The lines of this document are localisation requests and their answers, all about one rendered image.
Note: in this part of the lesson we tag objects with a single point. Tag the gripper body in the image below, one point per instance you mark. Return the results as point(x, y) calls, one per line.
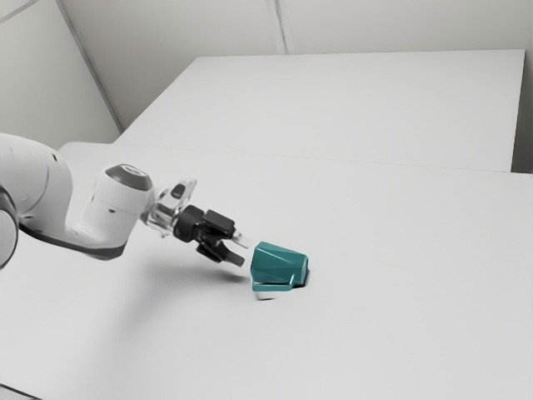
point(195, 226)

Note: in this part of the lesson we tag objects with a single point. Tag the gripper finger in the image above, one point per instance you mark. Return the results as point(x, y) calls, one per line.
point(230, 254)
point(227, 227)

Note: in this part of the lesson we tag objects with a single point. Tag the teal faceted mug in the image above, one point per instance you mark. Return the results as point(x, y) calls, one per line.
point(277, 266)

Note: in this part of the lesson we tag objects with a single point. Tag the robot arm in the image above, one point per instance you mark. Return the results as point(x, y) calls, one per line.
point(46, 196)

